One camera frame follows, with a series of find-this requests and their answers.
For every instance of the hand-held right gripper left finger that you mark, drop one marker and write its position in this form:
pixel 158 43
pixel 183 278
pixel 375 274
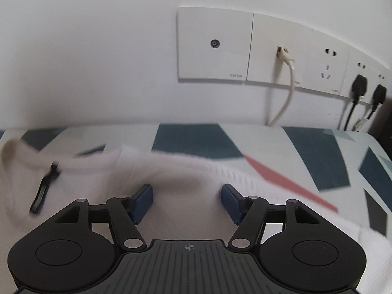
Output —
pixel 142 202

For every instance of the white antenna socket plate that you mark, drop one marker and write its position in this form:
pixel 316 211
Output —
pixel 199 58

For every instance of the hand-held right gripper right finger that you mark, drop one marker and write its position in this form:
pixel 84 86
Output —
pixel 231 202

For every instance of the white ribbed shirt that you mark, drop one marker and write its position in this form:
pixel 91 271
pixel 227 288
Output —
pixel 183 177

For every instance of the white single power socket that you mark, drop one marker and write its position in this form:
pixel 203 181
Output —
pixel 315 79

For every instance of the geometric patterned tablecloth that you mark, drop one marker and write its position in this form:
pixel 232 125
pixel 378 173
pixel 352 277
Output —
pixel 196 137

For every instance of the white network socket plate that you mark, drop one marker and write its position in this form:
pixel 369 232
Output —
pixel 266 36

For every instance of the black power plug white tag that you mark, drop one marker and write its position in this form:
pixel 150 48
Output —
pixel 379 93

